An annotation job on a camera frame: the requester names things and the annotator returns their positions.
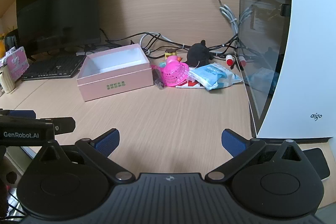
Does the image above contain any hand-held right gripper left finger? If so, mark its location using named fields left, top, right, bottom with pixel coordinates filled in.
left=33, top=129, right=134, bottom=182

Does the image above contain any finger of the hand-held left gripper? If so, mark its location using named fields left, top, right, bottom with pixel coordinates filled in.
left=54, top=117, right=76, bottom=134
left=9, top=110, right=37, bottom=119

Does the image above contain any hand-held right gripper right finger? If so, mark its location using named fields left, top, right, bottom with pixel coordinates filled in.
left=205, top=129, right=311, bottom=182

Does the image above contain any pink cardboard box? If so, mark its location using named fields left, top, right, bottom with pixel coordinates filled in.
left=77, top=43, right=154, bottom=102

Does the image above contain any blue tissue packet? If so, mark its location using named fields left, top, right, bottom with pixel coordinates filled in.
left=188, top=63, right=242, bottom=91

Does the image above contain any black plush toy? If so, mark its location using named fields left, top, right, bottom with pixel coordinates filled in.
left=186, top=40, right=213, bottom=67

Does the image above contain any pink pig toy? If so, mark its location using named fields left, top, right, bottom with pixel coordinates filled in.
left=158, top=55, right=183, bottom=69

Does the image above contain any cream ribbed object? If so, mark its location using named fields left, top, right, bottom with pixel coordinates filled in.
left=0, top=65, right=16, bottom=94

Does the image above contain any pink gift box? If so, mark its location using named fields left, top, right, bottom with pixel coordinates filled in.
left=0, top=47, right=29, bottom=81

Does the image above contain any black keyboard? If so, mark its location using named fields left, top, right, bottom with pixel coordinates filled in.
left=21, top=54, right=87, bottom=81

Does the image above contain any red and white packet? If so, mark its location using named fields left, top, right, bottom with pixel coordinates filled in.
left=175, top=77, right=205, bottom=89

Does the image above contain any black and white pad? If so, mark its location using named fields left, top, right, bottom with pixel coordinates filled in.
left=302, top=147, right=331, bottom=181

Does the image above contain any pink plastic toy basket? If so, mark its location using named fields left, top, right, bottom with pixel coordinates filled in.
left=151, top=63, right=190, bottom=87

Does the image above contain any black computer monitor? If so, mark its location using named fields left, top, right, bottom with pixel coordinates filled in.
left=16, top=0, right=103, bottom=62

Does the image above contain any black cable bundle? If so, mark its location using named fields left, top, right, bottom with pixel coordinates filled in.
left=100, top=27, right=252, bottom=62

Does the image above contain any grey cable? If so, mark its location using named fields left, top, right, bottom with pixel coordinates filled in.
left=139, top=32, right=184, bottom=52

